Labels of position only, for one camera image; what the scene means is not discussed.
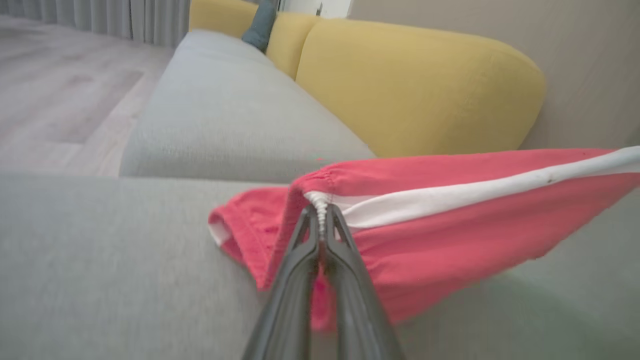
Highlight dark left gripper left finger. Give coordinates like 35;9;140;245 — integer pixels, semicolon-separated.
242;205;321;360

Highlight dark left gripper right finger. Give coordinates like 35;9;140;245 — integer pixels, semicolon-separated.
324;204;406;360

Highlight red shorts with white stripe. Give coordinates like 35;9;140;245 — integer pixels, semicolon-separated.
207;146;640;333

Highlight large grey sofa cushion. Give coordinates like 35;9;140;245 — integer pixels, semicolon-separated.
0;172;640;360

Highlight small grey sofa seat cushion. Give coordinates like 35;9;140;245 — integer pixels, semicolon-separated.
119;29;377;184

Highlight yellow sofa back cushion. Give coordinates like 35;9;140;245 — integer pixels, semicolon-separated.
295;18;547;159
265;12;322;81
188;0;259;39

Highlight blue-grey throw pillow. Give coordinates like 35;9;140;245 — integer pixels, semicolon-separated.
241;0;279;54

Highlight grey pleated curtain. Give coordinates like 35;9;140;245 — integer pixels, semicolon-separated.
0;0;191;49

